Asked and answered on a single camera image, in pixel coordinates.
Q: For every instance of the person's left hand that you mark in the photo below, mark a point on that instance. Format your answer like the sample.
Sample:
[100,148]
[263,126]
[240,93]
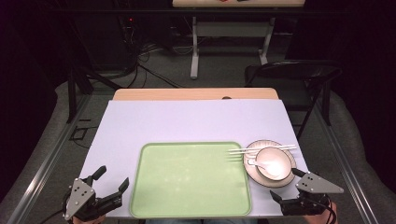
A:
[90,221]

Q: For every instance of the black folding chair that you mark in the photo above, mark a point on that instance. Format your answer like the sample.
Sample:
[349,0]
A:
[295,71]

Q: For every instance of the pale lavender table mat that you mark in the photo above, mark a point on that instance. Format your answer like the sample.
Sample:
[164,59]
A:
[186,121]

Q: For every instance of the wooden table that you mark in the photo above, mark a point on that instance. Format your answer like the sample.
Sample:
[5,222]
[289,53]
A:
[186,94]

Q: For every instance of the person's right hand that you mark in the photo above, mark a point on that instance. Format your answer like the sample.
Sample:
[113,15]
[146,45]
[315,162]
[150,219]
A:
[333,216]

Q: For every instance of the white ceramic spoon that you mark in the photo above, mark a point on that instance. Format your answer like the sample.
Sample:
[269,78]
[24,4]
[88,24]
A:
[271,168]

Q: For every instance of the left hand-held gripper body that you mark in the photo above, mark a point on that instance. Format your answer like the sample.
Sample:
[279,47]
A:
[79,196]

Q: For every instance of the metal floor rail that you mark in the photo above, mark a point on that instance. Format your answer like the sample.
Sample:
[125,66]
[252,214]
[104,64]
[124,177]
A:
[345,168]
[46,165]

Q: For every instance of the white bowl with dark rim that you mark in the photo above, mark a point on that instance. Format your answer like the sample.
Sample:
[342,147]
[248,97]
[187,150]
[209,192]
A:
[281,158]

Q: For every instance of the table with grey legs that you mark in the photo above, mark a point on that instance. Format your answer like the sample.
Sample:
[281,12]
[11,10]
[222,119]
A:
[230,29]

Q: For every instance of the white chopstick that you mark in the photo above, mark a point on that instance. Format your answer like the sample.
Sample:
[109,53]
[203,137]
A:
[264,148]
[243,152]

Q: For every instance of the green plastic tray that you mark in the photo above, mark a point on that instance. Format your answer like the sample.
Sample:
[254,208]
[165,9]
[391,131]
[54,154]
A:
[190,180]

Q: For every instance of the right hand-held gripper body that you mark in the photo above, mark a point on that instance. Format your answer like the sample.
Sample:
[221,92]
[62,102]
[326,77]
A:
[314,185]

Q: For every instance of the black metal stand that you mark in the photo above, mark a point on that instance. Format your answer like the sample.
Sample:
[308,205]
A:
[74,87]

